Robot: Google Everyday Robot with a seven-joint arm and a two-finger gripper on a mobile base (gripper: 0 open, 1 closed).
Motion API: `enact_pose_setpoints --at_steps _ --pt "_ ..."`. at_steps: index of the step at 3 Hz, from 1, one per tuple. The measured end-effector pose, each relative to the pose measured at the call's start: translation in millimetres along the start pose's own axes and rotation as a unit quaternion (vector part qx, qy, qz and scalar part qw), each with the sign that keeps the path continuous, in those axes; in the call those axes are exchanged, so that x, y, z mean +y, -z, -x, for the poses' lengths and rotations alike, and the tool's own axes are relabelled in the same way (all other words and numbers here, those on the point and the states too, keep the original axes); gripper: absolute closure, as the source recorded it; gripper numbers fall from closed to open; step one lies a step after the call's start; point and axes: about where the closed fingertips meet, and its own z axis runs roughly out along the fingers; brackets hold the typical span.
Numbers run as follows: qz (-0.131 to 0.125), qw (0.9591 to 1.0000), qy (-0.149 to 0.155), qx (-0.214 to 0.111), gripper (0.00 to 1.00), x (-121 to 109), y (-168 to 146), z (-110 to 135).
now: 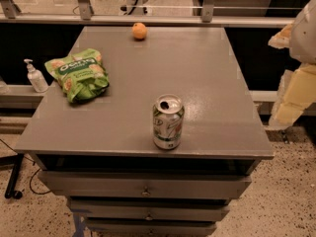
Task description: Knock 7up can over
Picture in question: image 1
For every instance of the orange fruit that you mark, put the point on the orange fruit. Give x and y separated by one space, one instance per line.
139 31

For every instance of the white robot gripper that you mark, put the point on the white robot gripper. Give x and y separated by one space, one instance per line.
305 39

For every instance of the middle grey drawer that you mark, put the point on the middle grey drawer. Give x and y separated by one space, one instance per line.
150 208

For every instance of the metal railing frame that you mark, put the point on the metal railing frame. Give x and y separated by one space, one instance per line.
12 13

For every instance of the black stand leg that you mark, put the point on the black stand leg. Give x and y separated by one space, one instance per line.
14 162

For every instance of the green white 7up can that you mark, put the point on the green white 7up can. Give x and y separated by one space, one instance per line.
168 116

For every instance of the white pump sanitizer bottle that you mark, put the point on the white pump sanitizer bottle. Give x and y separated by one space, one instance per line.
35 77

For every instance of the green snack chip bag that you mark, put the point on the green snack chip bag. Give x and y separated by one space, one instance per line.
81 76

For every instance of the grey drawer cabinet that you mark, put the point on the grey drawer cabinet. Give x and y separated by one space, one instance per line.
222 133

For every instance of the top grey drawer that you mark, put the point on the top grey drawer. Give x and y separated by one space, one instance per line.
144 185

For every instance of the bottom grey drawer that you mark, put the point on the bottom grey drawer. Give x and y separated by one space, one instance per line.
151 228

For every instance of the grey drawer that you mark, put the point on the grey drawer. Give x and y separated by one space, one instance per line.
144 185
151 228
150 208

